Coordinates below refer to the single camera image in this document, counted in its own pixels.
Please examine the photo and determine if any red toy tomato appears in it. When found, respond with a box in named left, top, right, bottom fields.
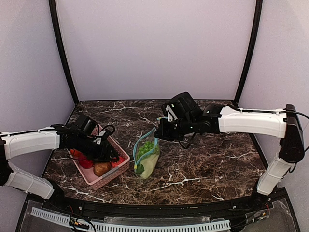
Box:
left=111, top=156, right=126, bottom=168

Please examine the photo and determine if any green toy bell pepper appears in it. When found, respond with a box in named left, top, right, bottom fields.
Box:
left=138, top=141, right=154, bottom=155

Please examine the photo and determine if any clear zip bag blue zipper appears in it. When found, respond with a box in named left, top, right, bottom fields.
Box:
left=133, top=126, right=160, bottom=180

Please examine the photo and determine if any pink perforated plastic basket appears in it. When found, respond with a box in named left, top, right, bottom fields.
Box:
left=68, top=136, right=130, bottom=190

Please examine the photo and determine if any green toy leafy vegetable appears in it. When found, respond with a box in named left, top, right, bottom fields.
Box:
left=135, top=163, right=144, bottom=175

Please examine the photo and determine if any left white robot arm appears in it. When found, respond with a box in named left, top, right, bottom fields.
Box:
left=0, top=114, right=119, bottom=200

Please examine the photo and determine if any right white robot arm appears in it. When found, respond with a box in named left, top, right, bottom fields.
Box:
left=154, top=92, right=306, bottom=196

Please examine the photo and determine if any brown toy potato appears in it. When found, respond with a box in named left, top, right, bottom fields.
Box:
left=93, top=162, right=112, bottom=176

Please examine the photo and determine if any red toy fruit front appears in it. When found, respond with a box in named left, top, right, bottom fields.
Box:
left=78, top=156, right=93, bottom=169

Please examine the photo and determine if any orange toy fruit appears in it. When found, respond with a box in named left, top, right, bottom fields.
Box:
left=70, top=149, right=82, bottom=158

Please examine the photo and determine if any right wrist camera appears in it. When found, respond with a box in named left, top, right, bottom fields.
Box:
left=162, top=103, right=178, bottom=122

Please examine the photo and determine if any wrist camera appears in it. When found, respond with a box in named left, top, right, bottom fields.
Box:
left=91, top=125, right=115, bottom=145
left=162, top=103, right=178, bottom=122

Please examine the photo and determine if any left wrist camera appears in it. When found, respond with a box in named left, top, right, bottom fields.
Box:
left=91, top=125, right=115, bottom=145

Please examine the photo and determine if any white slotted cable duct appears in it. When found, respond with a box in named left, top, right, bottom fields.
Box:
left=30, top=207, right=231, bottom=232

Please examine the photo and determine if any black front rail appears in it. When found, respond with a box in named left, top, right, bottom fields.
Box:
left=43, top=188, right=289, bottom=220

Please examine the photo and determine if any left black frame post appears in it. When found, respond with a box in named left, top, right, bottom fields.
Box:
left=48, top=0, right=79, bottom=105

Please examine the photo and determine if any black frame post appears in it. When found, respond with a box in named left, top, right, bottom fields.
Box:
left=233, top=0, right=263, bottom=105
left=48, top=0, right=79, bottom=105

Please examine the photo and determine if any right black frame post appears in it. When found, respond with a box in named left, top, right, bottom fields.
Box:
left=233, top=0, right=263, bottom=105

